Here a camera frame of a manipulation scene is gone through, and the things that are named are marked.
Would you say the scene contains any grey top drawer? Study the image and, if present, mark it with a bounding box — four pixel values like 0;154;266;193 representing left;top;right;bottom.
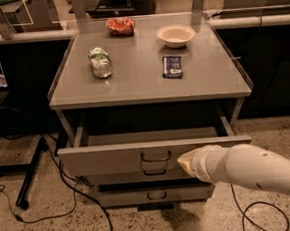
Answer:
58;116;251;176

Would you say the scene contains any grey drawer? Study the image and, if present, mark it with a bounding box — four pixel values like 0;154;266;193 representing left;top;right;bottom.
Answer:
98;184;215;208
88;168;190;185
58;116;251;176

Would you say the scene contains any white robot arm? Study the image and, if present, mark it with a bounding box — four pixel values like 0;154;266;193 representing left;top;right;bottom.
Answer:
178;144;290;196

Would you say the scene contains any grey drawer cabinet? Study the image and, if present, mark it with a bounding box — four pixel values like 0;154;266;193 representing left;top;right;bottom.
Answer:
49;13;251;199

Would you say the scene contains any grey bottom drawer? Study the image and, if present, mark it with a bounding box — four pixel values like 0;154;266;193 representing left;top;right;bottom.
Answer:
98;184;215;208

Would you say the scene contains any grey middle drawer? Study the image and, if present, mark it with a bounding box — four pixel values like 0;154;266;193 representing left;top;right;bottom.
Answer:
88;168;190;185

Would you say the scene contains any blue snack packet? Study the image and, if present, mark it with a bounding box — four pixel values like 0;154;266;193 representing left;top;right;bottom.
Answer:
163;56;184;79

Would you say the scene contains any white paper bowl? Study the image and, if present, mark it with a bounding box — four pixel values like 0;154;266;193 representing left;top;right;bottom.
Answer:
157;24;196;49

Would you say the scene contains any red crushed soda can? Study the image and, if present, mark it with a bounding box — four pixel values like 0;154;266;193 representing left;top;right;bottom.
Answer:
106;17;135;36

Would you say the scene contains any black stand leg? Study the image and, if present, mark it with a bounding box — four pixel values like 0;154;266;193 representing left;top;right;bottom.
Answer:
0;138;48;210

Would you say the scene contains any black floor cable right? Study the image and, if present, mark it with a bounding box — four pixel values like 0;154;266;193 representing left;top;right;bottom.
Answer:
230;179;290;231

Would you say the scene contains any black floor cable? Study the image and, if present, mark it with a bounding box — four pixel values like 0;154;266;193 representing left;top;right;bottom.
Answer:
230;179;290;231
0;129;86;227

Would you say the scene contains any black cable under cabinet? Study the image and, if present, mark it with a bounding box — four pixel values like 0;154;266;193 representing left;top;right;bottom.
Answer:
56;150;115;231

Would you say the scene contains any black floor cable left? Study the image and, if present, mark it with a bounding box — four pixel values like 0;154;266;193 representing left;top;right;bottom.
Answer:
0;129;86;227

